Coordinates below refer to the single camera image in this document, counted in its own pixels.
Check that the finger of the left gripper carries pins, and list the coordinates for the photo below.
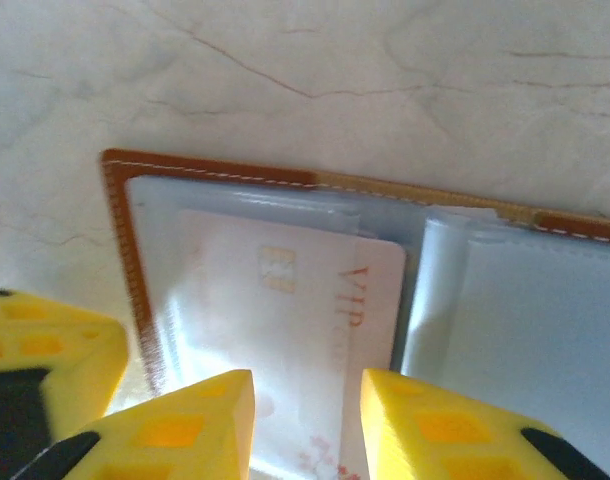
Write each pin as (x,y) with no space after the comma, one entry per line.
(60,330)

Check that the brown leather card holder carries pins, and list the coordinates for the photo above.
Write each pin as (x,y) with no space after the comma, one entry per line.
(510,325)

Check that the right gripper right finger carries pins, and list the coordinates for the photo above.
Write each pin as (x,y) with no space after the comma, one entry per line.
(445,430)

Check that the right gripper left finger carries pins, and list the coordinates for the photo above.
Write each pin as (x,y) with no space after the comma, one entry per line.
(185,430)

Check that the white VIP credit card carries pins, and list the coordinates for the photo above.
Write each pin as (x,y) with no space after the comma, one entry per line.
(295,325)

